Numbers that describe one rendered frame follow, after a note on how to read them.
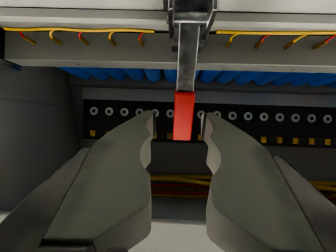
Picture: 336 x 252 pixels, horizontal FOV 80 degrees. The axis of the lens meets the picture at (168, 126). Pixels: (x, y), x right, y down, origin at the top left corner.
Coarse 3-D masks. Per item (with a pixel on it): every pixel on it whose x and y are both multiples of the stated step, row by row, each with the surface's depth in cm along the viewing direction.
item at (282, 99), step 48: (0, 0) 12; (48, 0) 12; (96, 0) 11; (144, 0) 11; (240, 0) 11; (288, 0) 11; (0, 48) 15; (0, 96) 18; (48, 96) 24; (96, 96) 27; (144, 96) 26; (240, 96) 26; (288, 96) 26
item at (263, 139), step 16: (128, 112) 27; (160, 112) 27; (224, 112) 27; (240, 112) 27; (256, 112) 27; (272, 112) 27; (288, 112) 27; (304, 112) 26; (320, 112) 26; (96, 128) 27; (112, 128) 27; (160, 128) 27; (192, 128) 27; (240, 128) 27; (256, 128) 27; (272, 128) 27; (288, 128) 27; (304, 128) 26; (320, 128) 26; (272, 144) 27; (288, 144) 26; (304, 144) 26; (320, 144) 26
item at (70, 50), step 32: (32, 32) 15; (64, 32) 15; (96, 32) 15; (128, 32) 15; (224, 32) 13; (256, 32) 13; (288, 32) 13; (320, 32) 13; (32, 64) 17; (64, 64) 16; (96, 64) 16; (128, 64) 16; (160, 64) 15; (224, 64) 15; (256, 64) 15; (288, 64) 14; (320, 64) 14
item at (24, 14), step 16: (0, 16) 12; (16, 16) 12; (32, 16) 12; (48, 16) 12; (64, 16) 12; (80, 16) 12; (96, 16) 12; (112, 16) 12; (128, 16) 12; (144, 16) 12; (160, 16) 12; (224, 16) 12; (240, 16) 12; (256, 16) 12; (272, 16) 12; (288, 16) 12; (304, 16) 12; (320, 16) 12
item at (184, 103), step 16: (192, 32) 10; (192, 48) 10; (192, 64) 11; (176, 80) 11; (192, 80) 11; (176, 96) 12; (192, 96) 12; (176, 112) 12; (192, 112) 12; (176, 128) 13
